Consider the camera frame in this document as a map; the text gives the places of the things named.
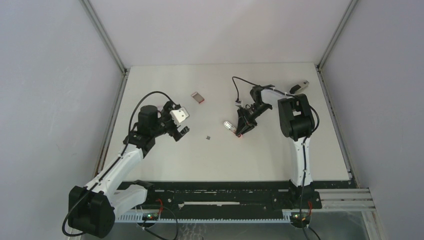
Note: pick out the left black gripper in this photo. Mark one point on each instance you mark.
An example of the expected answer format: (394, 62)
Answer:
(165, 113)

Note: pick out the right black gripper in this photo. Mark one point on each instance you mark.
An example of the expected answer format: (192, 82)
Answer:
(244, 127)

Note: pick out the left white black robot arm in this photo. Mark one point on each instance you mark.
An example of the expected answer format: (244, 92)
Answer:
(93, 208)

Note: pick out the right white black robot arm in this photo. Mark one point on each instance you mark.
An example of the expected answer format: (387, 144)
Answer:
(297, 121)

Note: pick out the black silver stapler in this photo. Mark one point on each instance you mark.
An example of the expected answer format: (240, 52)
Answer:
(298, 87)

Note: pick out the open red staple box tray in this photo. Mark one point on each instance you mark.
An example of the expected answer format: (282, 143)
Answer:
(198, 97)

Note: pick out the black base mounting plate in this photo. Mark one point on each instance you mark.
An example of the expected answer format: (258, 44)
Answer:
(240, 185)

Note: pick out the left controller board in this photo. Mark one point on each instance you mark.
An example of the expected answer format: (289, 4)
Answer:
(150, 217)

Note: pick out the controller board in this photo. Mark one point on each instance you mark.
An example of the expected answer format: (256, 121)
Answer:
(299, 217)
(150, 217)

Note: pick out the right controller board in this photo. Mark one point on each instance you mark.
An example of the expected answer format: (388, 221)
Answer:
(299, 217)

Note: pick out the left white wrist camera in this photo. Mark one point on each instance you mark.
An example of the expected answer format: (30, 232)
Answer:
(179, 115)

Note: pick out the white slotted cable duct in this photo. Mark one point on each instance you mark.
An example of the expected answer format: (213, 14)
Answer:
(167, 217)

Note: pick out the aluminium frame rails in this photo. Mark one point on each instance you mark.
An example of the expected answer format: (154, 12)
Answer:
(344, 198)

